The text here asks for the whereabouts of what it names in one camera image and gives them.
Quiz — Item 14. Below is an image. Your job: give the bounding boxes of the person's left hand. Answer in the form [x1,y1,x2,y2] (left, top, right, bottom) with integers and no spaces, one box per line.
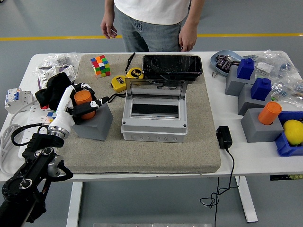
[178,30,197,52]

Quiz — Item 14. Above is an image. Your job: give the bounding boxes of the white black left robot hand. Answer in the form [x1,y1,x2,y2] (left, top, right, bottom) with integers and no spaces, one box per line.
[48,82,111,135]

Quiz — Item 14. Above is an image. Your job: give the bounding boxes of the person's right hand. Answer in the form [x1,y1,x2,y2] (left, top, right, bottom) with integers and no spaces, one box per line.
[100,17,118,40]

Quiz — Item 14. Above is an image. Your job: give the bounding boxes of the orange cylinder battery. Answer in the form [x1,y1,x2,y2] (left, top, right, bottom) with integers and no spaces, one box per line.
[73,91,97,120]
[258,101,283,126]

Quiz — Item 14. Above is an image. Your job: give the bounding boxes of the grey block with round hole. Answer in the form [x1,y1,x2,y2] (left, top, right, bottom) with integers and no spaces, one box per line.
[71,101,114,142]
[241,108,284,143]

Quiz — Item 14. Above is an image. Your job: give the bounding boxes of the smoky transparent box lid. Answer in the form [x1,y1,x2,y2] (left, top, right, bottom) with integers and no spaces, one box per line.
[125,78,189,101]

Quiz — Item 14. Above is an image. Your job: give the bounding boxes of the grey electrical junction box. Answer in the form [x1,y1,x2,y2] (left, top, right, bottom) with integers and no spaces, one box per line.
[120,91,189,144]

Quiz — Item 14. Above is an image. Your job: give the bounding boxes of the small colourful puzzle cube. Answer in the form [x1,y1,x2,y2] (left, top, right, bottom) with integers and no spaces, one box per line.
[46,111,58,123]

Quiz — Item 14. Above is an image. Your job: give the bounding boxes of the black cloth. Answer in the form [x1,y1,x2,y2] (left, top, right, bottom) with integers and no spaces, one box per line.
[35,72,71,111]

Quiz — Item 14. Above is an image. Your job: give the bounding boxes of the white power strip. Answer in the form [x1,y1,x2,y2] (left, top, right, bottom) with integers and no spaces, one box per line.
[18,104,57,159]

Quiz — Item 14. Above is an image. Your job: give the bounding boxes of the black plastic tray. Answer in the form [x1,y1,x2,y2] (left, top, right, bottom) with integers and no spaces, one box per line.
[141,55,203,82]

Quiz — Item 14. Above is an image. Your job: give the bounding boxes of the pale blue dish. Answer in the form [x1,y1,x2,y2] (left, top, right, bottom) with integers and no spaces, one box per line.
[210,49,243,78]

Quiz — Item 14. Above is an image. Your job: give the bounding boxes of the large colourful puzzle cube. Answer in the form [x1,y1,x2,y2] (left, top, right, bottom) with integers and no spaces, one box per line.
[90,55,111,78]

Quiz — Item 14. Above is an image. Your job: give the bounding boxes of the person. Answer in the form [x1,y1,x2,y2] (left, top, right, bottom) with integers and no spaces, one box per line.
[100,0,205,52]

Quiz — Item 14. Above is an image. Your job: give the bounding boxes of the white purple device package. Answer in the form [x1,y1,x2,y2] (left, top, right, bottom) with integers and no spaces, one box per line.
[37,65,77,87]

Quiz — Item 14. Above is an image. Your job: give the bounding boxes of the white circuit breaker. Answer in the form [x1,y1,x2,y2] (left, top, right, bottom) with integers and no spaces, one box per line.
[4,87,35,114]

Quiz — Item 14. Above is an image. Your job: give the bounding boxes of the yellow tape measure marked 5m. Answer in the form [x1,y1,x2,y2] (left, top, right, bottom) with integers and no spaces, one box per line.
[125,52,144,80]

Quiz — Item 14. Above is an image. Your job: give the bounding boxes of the clear bags of screws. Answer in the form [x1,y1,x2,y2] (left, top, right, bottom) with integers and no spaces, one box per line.
[33,52,81,79]

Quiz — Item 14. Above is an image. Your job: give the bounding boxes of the yellow tape measure black label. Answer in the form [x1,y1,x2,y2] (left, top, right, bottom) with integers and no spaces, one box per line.
[108,75,131,104]

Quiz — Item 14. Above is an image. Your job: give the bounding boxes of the grey block holder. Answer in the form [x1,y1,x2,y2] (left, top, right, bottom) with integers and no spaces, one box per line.
[237,84,272,116]
[225,65,256,96]

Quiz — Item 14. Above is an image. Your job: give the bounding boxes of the blue plastic block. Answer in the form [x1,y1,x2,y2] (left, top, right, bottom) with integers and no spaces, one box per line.
[250,78,272,102]
[236,58,255,80]

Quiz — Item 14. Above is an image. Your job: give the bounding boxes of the grey-brown mat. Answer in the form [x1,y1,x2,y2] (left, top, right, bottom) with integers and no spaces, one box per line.
[59,53,222,175]

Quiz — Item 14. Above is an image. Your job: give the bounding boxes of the white table leg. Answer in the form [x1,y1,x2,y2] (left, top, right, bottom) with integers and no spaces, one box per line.
[66,181,83,227]
[235,176,258,223]

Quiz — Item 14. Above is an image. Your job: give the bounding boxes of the clear bags of small parts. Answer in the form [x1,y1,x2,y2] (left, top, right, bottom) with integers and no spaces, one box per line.
[243,49,303,102]

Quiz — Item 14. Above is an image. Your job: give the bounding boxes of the black power adapter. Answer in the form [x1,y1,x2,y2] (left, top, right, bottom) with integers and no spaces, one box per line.
[216,126,233,149]

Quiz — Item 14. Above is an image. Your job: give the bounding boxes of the yellow lemon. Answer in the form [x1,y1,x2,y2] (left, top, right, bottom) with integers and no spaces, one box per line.
[283,119,303,146]

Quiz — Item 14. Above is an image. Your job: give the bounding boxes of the blue storage bin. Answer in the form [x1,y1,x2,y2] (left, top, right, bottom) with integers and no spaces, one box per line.
[274,111,303,157]

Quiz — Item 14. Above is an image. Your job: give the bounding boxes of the black table control panel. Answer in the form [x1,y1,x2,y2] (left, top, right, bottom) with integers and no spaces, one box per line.
[269,174,303,182]

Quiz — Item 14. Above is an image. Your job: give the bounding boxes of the white power cable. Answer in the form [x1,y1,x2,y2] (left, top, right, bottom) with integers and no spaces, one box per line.
[0,99,38,177]

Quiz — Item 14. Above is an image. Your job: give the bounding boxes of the black adapter cord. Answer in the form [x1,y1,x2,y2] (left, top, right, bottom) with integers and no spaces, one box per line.
[200,146,235,227]

